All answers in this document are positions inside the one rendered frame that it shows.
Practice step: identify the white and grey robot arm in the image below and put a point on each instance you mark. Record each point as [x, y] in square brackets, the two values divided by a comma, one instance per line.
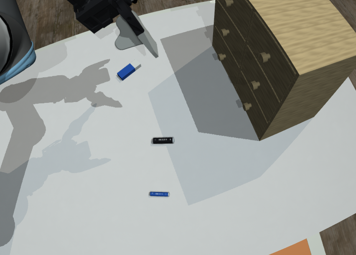
[16, 48]

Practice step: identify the black aa battery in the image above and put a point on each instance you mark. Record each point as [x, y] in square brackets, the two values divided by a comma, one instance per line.
[163, 140]

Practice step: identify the brown wooden chest of drawers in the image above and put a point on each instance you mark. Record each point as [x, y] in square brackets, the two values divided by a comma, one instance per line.
[319, 44]

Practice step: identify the dark wooden drawer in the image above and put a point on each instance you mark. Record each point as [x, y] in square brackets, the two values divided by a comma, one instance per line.
[251, 105]
[225, 55]
[230, 32]
[271, 57]
[240, 11]
[260, 84]

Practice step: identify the blue and white eraser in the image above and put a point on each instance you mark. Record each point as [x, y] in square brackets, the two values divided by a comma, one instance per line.
[129, 69]

